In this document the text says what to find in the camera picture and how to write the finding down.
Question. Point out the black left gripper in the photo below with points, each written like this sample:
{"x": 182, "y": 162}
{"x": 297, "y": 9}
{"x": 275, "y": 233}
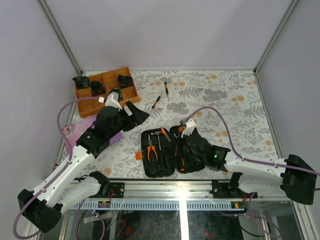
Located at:
{"x": 138, "y": 116}

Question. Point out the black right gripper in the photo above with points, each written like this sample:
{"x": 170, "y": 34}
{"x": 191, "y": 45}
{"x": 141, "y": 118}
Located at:
{"x": 185, "y": 137}

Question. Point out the thick orange black screwdriver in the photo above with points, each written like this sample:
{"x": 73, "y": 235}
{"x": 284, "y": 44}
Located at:
{"x": 181, "y": 164}

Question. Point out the claw hammer black handle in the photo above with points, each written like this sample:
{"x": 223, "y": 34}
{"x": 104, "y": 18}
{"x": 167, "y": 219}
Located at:
{"x": 155, "y": 136}

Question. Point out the small precision screwdriver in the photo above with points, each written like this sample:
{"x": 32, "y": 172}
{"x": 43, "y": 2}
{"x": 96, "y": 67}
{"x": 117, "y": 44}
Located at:
{"x": 157, "y": 100}
{"x": 166, "y": 90}

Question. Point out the orange utility knife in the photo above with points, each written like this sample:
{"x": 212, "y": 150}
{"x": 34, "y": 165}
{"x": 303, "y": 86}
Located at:
{"x": 165, "y": 134}

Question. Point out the orange black needle-nose pliers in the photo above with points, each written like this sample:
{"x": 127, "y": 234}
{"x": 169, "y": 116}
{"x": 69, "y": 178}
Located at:
{"x": 151, "y": 151}

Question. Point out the black plastic tool case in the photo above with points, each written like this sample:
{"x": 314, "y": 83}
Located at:
{"x": 167, "y": 162}

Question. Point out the purple cloth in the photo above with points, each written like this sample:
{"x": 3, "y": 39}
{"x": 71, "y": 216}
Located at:
{"x": 75, "y": 130}

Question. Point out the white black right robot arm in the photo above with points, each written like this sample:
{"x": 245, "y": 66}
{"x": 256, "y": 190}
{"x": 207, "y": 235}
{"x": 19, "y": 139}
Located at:
{"x": 291, "y": 176}

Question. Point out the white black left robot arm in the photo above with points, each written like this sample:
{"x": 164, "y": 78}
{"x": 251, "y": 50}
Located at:
{"x": 45, "y": 204}

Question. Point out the orange case latch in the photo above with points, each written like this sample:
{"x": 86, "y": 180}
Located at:
{"x": 139, "y": 156}

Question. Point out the orange wooden compartment tray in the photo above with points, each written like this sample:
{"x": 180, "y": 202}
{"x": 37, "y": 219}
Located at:
{"x": 109, "y": 80}

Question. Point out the dark rolled tape far left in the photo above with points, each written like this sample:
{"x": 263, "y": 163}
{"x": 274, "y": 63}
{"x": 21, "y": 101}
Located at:
{"x": 81, "y": 82}

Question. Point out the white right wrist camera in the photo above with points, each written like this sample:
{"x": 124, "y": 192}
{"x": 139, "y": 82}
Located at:
{"x": 188, "y": 127}

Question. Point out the aluminium front rail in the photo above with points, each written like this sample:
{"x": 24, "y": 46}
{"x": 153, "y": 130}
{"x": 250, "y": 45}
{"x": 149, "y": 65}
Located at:
{"x": 170, "y": 188}

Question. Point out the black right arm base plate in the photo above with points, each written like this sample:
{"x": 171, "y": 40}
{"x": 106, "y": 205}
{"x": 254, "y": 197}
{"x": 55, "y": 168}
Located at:
{"x": 225, "y": 189}

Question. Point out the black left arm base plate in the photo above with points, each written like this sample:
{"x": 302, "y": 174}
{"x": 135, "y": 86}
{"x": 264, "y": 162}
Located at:
{"x": 113, "y": 190}

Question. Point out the grey slotted cable duct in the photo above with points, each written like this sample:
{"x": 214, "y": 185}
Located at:
{"x": 158, "y": 205}

